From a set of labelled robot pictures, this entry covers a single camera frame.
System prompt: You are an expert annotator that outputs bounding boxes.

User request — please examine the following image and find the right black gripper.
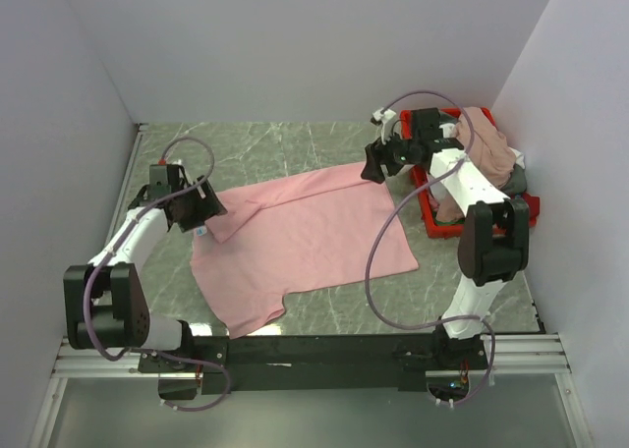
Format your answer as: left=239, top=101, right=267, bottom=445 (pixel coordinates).
left=360, top=126, right=420, bottom=185

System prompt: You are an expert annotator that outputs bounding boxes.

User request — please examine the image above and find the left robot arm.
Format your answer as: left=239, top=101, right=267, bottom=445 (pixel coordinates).
left=63, top=161, right=227, bottom=371

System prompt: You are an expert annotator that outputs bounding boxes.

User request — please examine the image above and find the red garment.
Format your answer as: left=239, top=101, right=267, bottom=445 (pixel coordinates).
left=523, top=193, right=541, bottom=228

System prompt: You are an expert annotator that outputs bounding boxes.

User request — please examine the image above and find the green garment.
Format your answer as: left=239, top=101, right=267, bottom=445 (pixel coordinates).
left=434, top=216, right=465, bottom=227

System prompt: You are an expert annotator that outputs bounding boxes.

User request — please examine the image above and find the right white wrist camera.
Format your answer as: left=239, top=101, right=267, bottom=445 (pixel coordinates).
left=371, top=107, right=398, bottom=144

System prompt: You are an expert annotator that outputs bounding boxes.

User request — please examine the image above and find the pink t shirt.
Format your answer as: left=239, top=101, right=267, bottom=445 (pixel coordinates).
left=191, top=163, right=419, bottom=339

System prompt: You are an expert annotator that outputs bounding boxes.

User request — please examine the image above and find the white t shirt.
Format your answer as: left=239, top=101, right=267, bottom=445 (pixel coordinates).
left=429, top=119, right=525, bottom=204

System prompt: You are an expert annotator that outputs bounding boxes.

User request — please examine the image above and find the aluminium frame rail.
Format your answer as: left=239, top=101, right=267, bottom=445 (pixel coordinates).
left=48, top=123, right=574, bottom=448

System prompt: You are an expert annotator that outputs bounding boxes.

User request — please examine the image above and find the beige t shirt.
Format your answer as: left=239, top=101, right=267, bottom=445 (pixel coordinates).
left=430, top=107, right=516, bottom=223

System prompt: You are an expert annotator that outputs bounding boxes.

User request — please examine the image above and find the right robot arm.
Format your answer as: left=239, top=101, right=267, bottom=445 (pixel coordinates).
left=361, top=108, right=530, bottom=368

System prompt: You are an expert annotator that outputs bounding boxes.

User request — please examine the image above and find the red plastic bin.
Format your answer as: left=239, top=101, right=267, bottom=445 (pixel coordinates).
left=401, top=110, right=541, bottom=239

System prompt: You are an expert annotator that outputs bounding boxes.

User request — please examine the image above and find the black base beam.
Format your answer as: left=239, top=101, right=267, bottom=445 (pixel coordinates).
left=138, top=330, right=488, bottom=401

